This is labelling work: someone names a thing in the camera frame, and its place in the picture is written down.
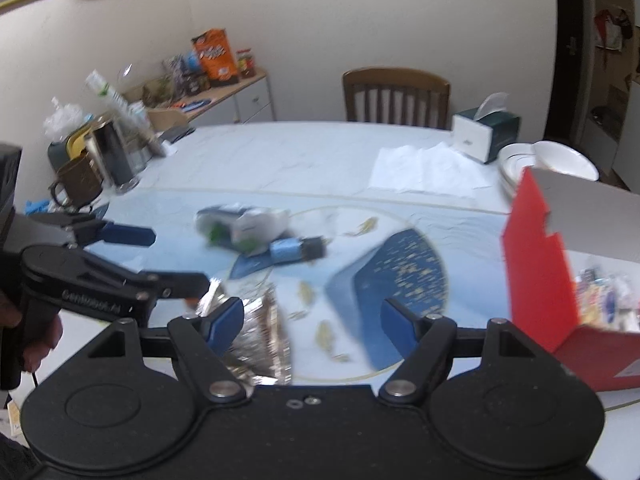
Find orange mandarin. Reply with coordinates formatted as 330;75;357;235
184;298;200;310

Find wooden side cabinet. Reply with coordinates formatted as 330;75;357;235
146;68;276;131

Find small blue label bottle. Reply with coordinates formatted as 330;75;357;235
269;236;326;264

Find white paper napkin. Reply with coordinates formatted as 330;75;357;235
369;143;491;198

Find red jar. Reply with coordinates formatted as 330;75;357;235
236;49;256;79

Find gold foil snack bag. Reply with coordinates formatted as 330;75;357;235
222;281;292;390

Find white bowl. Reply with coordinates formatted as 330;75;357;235
533;141;599;182

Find orange snack bag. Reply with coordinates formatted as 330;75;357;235
192;28;240;87

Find wooden chair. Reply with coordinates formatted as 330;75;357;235
342;67;451;130

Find red cardboard box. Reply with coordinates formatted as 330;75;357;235
502;168;639;391

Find green white tissue box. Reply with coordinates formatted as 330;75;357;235
451;92;521;164

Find dark glass mug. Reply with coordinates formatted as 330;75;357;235
49;154;103;210

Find tissue paper pack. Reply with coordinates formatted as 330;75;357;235
194;204;290;256

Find person left hand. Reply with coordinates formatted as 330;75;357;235
1;295;63;373

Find blueberry bread package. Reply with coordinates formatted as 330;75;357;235
575;264;639;334

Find stacked white plates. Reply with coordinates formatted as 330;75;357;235
497;143;536;200

